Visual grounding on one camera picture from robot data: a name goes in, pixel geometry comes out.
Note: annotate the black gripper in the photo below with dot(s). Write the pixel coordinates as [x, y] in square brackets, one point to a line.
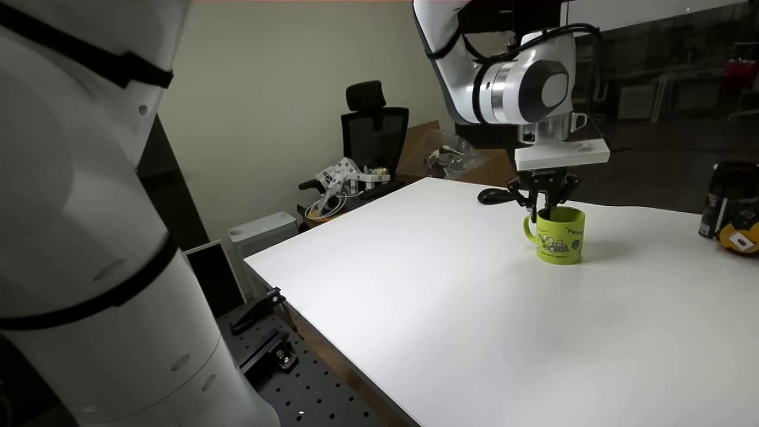
[544, 181]

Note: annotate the yellow-green printed mug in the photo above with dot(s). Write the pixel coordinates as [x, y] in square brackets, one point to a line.
[560, 240]

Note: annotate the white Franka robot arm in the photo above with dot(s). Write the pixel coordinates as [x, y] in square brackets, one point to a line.
[79, 238]

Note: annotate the black computer mouse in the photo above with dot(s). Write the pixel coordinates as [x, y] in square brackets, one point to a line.
[495, 195]

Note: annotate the clear plastic bag in box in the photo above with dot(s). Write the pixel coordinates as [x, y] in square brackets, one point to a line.
[447, 161]

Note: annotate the open cardboard box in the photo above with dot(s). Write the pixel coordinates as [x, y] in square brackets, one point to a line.
[419, 150]

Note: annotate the black spray can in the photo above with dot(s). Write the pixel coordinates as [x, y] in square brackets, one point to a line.
[732, 190]

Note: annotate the black office chair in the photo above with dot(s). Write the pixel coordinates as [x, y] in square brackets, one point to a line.
[375, 138]

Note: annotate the yellow and black small object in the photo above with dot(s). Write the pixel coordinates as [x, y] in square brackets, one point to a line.
[743, 240]

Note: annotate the white black patterned cloth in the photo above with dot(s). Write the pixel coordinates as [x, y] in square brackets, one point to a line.
[344, 181]

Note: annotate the red object behind glass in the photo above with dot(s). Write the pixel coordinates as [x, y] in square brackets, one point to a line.
[738, 72]

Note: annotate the white rectangular box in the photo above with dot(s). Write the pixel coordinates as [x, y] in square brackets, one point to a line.
[262, 228]

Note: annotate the black perforated breadboard base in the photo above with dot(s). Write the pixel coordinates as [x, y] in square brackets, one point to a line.
[317, 396]

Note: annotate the black table clamp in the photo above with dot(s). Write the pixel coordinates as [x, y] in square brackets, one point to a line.
[270, 352]
[257, 309]

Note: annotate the black box with grey edge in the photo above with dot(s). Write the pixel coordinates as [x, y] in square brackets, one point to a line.
[217, 279]

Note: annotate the white board on glass wall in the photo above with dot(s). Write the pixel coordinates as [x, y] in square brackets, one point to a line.
[656, 11]

